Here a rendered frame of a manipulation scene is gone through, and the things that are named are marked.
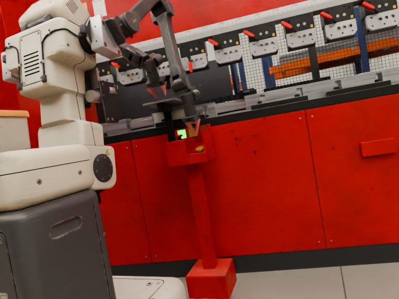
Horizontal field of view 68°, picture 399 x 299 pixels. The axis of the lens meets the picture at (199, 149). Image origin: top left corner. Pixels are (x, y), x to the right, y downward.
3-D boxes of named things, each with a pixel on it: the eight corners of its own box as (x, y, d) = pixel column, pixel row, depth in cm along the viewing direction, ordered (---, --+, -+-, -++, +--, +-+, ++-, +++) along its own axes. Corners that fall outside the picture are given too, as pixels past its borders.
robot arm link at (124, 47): (70, 28, 156) (71, 8, 149) (78, 25, 160) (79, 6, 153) (136, 71, 153) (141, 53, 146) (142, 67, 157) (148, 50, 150)
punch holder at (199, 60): (182, 71, 173) (177, 43, 172) (186, 74, 181) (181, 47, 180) (207, 66, 169) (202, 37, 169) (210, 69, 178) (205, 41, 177)
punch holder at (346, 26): (327, 40, 156) (322, 8, 155) (323, 44, 164) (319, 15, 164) (357, 33, 153) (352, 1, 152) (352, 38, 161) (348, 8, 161)
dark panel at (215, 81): (101, 139, 245) (92, 86, 244) (103, 139, 247) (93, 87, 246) (236, 115, 222) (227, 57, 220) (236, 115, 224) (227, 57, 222)
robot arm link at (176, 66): (148, 9, 143) (165, -3, 138) (155, 14, 148) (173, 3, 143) (169, 92, 137) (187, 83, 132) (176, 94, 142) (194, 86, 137)
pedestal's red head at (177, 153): (168, 167, 144) (162, 130, 144) (180, 162, 159) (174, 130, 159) (206, 161, 138) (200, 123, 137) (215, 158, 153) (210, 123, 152)
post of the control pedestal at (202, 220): (203, 269, 149) (185, 164, 147) (206, 263, 154) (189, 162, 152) (214, 269, 147) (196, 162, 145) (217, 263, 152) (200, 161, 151)
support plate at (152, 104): (142, 105, 154) (142, 104, 154) (159, 109, 180) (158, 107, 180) (175, 99, 150) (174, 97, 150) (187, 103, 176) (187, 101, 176)
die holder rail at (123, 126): (60, 146, 194) (57, 131, 193) (66, 145, 199) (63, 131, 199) (130, 133, 183) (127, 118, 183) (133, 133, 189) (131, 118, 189)
